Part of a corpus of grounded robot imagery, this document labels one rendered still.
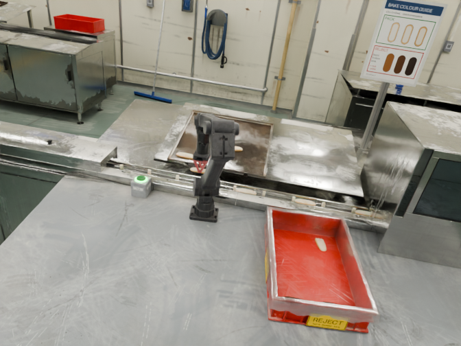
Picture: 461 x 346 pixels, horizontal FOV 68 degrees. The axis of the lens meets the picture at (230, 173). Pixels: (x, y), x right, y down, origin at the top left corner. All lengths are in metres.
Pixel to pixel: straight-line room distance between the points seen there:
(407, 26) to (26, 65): 3.67
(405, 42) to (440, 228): 1.17
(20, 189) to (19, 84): 2.69
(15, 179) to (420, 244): 1.86
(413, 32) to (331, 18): 2.59
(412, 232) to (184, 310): 0.91
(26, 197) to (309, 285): 1.44
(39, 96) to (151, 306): 3.61
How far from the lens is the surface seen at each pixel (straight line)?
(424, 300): 1.47
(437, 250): 1.62
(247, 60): 5.19
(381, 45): 2.29
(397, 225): 1.49
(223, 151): 1.10
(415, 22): 2.31
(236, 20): 5.14
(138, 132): 2.19
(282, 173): 1.75
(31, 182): 1.95
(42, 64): 4.33
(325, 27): 4.82
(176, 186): 1.59
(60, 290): 1.25
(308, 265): 1.37
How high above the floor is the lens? 1.73
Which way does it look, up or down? 30 degrees down
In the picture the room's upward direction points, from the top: 8 degrees clockwise
